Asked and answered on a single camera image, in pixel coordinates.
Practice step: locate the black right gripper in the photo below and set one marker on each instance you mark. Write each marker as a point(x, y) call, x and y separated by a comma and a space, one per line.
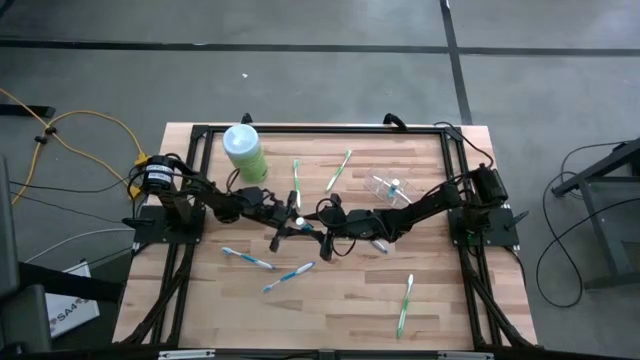
point(355, 225)

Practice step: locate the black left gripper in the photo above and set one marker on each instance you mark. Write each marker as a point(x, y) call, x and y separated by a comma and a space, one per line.
point(272, 210)

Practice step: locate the teal mouthwash bottle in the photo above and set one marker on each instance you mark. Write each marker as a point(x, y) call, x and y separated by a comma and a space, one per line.
point(394, 186)
point(300, 221)

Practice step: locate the green white toothbrush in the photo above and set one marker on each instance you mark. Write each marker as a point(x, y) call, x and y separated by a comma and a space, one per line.
point(296, 182)
point(338, 171)
point(404, 307)

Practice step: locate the blue white toothbrush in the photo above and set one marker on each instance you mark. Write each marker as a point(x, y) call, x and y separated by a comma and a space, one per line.
point(247, 258)
point(380, 245)
point(290, 276)

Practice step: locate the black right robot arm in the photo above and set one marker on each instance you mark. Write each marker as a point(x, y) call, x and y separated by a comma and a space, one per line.
point(425, 207)

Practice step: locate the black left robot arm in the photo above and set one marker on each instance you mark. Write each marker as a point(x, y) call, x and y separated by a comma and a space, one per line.
point(215, 197)

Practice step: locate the clear acrylic organizer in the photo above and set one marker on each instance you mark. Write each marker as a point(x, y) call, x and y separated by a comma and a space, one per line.
point(380, 182)

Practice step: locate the green disinfecting wipes canister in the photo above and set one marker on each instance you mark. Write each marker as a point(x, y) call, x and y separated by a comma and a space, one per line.
point(247, 160)

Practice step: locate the white printed sign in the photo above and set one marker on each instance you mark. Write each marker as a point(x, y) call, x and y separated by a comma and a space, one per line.
point(75, 312)

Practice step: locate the black metal stand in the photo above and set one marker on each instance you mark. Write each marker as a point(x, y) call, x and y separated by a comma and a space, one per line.
point(595, 169)

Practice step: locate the black floor bar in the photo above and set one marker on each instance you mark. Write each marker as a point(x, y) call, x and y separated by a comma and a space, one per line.
point(30, 111)

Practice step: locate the silver bracket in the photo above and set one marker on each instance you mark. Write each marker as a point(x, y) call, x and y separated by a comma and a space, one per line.
point(185, 354)
point(465, 356)

